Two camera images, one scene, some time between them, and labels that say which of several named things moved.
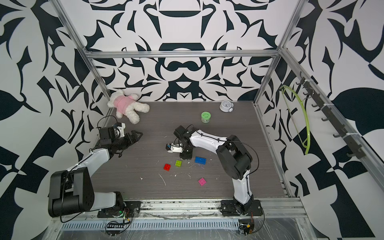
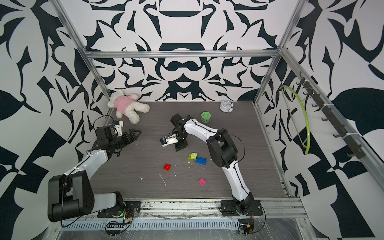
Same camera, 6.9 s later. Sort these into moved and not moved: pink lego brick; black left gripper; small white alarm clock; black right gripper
Moved: black right gripper
Not moved: small white alarm clock; black left gripper; pink lego brick
